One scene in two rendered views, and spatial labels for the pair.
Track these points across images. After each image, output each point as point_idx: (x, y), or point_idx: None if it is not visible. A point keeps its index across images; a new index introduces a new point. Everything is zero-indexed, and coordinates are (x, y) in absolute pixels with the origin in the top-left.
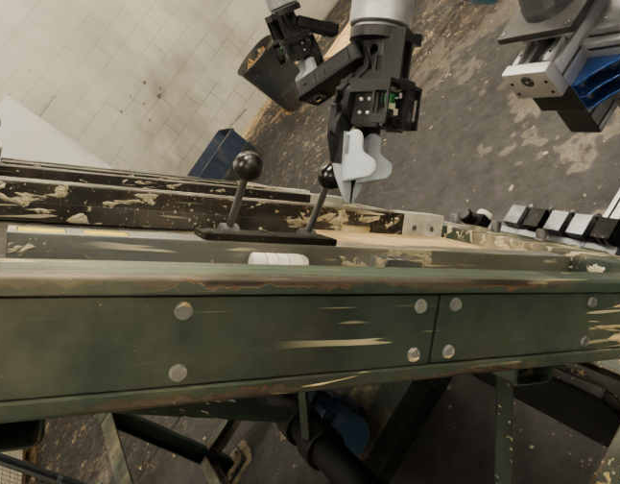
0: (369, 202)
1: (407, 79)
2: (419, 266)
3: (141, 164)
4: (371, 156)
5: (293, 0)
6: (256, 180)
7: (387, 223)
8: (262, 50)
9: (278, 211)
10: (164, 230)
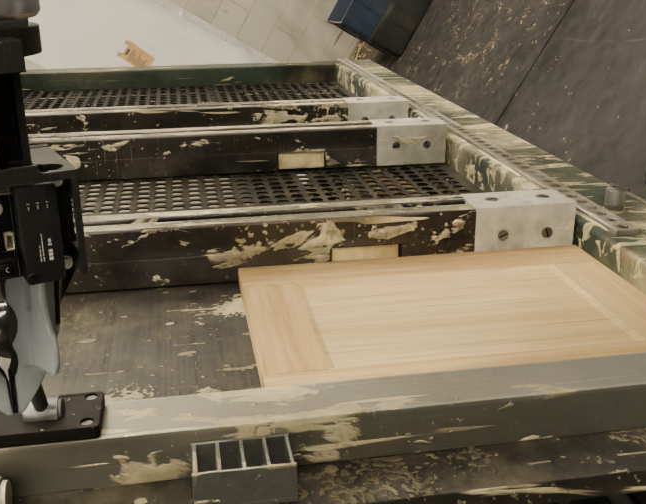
0: (605, 60)
1: None
2: (291, 475)
3: (262, 6)
4: (35, 312)
5: None
6: (436, 17)
7: (436, 233)
8: None
9: (188, 243)
10: None
